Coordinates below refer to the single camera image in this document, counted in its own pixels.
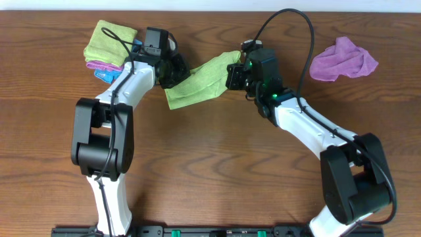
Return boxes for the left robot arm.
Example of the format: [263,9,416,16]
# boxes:
[71,27,190,236]

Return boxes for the crumpled purple cloth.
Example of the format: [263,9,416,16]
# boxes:
[310,36,379,82]

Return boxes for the folded blue cloth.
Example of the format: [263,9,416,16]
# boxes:
[93,39,143,84]

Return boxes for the green microfibre cloth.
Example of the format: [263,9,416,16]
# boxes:
[165,51,241,110]

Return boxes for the folded green cloth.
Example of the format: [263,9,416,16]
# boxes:
[84,20,137,66]

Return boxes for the folded pink cloth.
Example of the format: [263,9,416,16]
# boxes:
[86,61,124,72]

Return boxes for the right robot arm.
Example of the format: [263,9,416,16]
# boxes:
[226,48,397,236]

